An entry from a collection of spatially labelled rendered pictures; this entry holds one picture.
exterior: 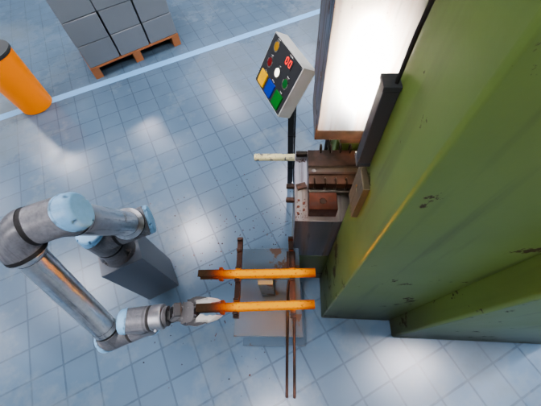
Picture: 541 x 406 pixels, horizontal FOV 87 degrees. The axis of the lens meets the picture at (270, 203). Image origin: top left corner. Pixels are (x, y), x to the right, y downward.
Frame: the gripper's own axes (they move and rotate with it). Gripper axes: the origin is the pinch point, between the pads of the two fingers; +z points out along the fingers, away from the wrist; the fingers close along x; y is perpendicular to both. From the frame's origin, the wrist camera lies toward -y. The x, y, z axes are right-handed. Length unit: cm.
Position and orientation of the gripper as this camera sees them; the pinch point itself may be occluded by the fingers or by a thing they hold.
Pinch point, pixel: (217, 308)
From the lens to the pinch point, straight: 111.9
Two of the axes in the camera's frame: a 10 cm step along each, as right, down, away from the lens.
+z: 9.9, -1.2, 0.2
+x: 1.1, 8.6, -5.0
